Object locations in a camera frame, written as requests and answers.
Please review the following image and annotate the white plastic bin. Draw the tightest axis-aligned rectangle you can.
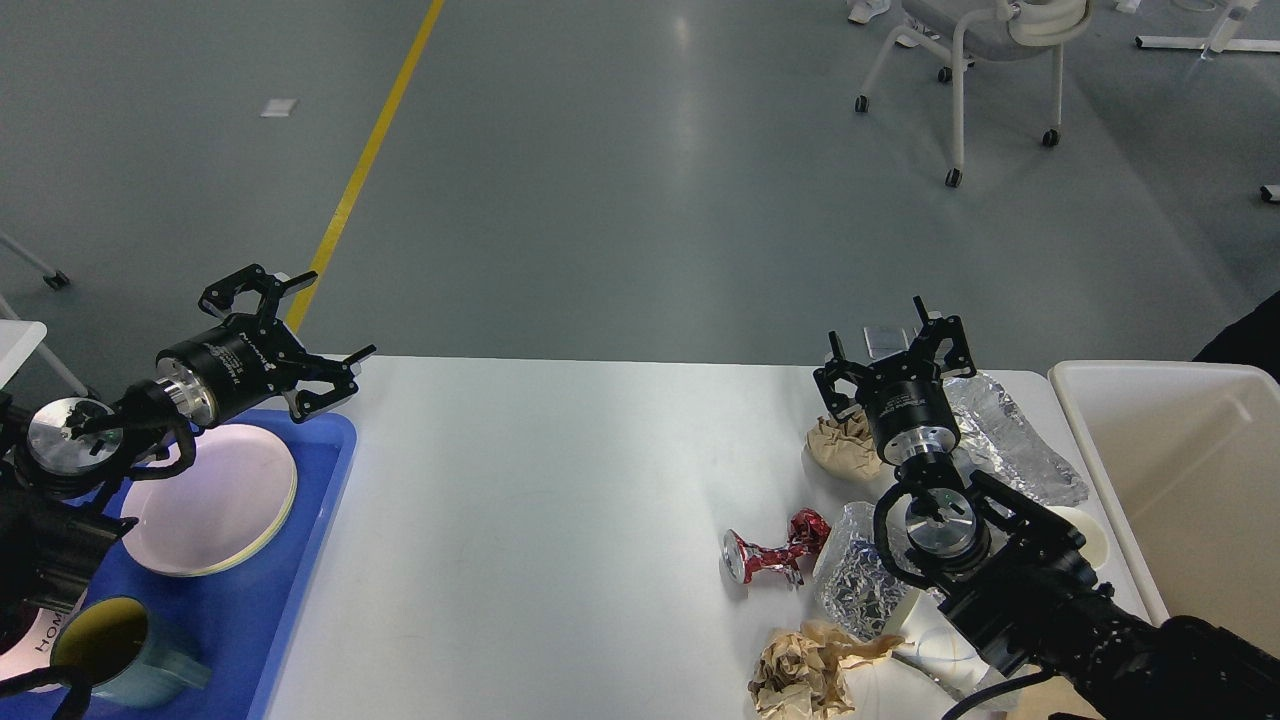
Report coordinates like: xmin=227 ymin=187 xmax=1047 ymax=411
xmin=1050 ymin=361 xmax=1279 ymax=653

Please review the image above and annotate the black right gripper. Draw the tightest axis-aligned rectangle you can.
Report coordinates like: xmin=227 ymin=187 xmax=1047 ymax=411
xmin=813 ymin=296 xmax=978 ymax=466

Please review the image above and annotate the yellow plate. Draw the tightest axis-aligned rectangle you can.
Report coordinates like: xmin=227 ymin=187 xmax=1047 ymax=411
xmin=150 ymin=439 xmax=300 ymax=579

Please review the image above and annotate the crumpled foil sheet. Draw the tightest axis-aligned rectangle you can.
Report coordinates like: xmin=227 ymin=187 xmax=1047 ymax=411
xmin=943 ymin=372 xmax=1089 ymax=507

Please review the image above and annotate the foil ball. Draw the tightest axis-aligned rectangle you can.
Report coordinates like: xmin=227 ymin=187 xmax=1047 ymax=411
xmin=814 ymin=501 xmax=922 ymax=642

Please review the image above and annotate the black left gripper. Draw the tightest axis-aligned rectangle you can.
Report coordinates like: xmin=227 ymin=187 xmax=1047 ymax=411
xmin=155 ymin=264 xmax=378 ymax=429

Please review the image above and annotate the white office chair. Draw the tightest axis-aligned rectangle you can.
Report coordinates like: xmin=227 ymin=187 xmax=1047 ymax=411
xmin=852 ymin=1 xmax=1094 ymax=188

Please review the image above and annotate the white paper cup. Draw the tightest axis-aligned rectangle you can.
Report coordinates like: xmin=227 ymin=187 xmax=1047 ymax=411
xmin=1047 ymin=506 xmax=1110 ymax=571

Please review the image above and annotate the teal mug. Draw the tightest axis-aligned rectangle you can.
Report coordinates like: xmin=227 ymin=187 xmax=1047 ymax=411
xmin=50 ymin=594 xmax=212 ymax=708

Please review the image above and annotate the person in white tracksuit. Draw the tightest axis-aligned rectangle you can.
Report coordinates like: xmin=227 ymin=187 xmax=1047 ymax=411
xmin=847 ymin=0 xmax=892 ymax=26

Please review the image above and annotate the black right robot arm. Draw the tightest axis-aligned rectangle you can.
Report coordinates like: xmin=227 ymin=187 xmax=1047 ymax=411
xmin=813 ymin=299 xmax=1279 ymax=719

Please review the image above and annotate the pink ribbed mug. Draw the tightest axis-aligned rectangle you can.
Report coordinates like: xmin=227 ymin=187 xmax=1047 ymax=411
xmin=1 ymin=593 xmax=87 ymax=680

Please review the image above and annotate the white stand base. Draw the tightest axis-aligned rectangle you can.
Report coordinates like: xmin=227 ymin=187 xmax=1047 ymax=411
xmin=1134 ymin=1 xmax=1279 ymax=59

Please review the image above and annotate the white side table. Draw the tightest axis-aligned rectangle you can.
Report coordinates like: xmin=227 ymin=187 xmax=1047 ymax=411
xmin=1 ymin=232 xmax=97 ymax=398

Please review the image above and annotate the pink plate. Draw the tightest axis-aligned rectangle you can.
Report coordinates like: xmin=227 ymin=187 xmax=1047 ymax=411
xmin=122 ymin=424 xmax=297 ymax=577

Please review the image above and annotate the clear plastic wrap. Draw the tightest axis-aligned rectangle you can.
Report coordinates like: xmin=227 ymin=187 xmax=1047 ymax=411
xmin=845 ymin=588 xmax=1005 ymax=719

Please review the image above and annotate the blue plastic tray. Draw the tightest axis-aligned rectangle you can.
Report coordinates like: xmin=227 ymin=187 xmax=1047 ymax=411
xmin=86 ymin=409 xmax=357 ymax=719

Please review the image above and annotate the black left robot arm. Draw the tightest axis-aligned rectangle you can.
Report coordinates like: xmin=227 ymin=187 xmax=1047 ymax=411
xmin=3 ymin=264 xmax=376 ymax=634

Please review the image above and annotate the crumpled brown paper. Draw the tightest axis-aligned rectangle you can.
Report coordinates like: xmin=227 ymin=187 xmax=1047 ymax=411
xmin=805 ymin=409 xmax=884 ymax=483
xmin=748 ymin=620 xmax=905 ymax=719

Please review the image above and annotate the crushed red can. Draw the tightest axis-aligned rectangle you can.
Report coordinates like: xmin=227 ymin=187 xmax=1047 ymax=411
xmin=721 ymin=509 xmax=831 ymax=587

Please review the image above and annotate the crumpled brown paper front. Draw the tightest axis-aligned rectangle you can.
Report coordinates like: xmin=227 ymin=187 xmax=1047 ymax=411
xmin=748 ymin=620 xmax=905 ymax=719

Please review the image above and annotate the crumpled brown paper back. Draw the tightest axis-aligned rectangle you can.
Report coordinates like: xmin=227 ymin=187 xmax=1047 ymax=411
xmin=805 ymin=409 xmax=884 ymax=483

